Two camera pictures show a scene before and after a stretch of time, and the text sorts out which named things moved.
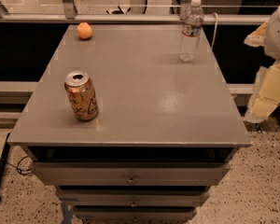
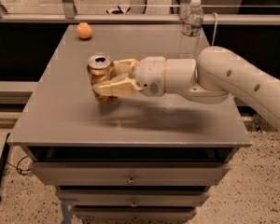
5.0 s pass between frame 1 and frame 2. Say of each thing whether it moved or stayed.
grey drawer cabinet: stayed
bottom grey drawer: stayed
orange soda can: moved
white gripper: moved
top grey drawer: stayed
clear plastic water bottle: stayed
